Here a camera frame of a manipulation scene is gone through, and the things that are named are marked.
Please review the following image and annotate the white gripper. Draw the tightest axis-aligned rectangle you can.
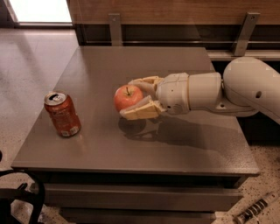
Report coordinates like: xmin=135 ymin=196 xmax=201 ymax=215
xmin=119 ymin=73 xmax=190 ymax=120

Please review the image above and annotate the red apple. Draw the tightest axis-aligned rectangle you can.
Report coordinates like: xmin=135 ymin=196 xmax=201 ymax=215
xmin=114 ymin=84 xmax=144 ymax=112

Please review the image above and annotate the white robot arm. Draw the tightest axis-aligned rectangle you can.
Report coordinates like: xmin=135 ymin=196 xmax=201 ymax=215
xmin=120 ymin=57 xmax=280 ymax=123

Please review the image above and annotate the orange soda can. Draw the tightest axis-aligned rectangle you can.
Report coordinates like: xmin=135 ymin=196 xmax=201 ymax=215
xmin=44 ymin=91 xmax=81 ymax=137

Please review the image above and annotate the grey table drawer unit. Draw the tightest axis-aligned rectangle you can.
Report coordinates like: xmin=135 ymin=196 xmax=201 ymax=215
xmin=43 ymin=178 xmax=242 ymax=224

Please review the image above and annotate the black white striped tool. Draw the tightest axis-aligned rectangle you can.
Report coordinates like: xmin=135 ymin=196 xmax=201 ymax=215
xmin=234 ymin=192 xmax=279 ymax=224

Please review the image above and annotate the black chair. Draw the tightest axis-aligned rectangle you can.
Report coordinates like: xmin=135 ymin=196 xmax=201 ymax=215
xmin=0 ymin=150 xmax=46 ymax=224

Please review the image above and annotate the left metal bracket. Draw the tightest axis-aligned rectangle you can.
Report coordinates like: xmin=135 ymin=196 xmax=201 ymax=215
xmin=108 ymin=13 xmax=123 ymax=46

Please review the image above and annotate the metal bracket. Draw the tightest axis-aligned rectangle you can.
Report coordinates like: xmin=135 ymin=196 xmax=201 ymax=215
xmin=108 ymin=13 xmax=123 ymax=46
xmin=233 ymin=12 xmax=260 ymax=57

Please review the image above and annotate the right metal bracket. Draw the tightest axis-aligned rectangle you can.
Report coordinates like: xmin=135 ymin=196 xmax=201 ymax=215
xmin=233 ymin=12 xmax=260 ymax=57

